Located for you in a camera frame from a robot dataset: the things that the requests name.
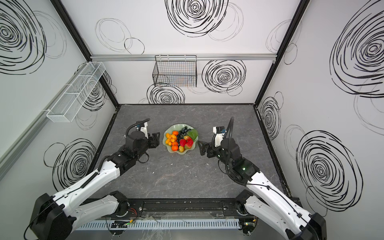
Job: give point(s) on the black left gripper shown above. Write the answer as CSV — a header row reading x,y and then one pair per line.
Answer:
x,y
153,140

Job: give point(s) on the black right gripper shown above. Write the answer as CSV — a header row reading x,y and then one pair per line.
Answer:
x,y
209,150

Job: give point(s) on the green wavy fruit bowl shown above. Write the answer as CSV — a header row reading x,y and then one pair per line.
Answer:
x,y
177,127

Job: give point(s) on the dark fake grape bunch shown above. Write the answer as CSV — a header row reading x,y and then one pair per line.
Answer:
x,y
187,132

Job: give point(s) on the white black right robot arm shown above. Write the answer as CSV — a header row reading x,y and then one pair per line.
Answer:
x,y
266,201

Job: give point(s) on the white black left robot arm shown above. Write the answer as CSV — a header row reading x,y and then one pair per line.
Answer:
x,y
56,217

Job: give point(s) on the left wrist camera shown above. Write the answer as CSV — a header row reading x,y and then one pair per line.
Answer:
x,y
143,128

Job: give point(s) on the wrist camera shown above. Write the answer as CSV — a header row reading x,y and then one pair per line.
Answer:
x,y
219,133
143,128

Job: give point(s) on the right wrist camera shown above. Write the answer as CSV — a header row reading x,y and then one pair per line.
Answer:
x,y
219,133

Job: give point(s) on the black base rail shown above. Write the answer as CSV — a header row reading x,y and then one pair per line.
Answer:
x,y
225,206

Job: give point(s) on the black wire wall basket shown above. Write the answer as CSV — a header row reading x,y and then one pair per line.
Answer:
x,y
175,70

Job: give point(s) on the white slotted cable duct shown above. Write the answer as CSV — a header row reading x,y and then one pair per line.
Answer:
x,y
193,224

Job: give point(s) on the white mesh wall shelf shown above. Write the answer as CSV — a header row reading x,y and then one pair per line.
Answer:
x,y
83,92

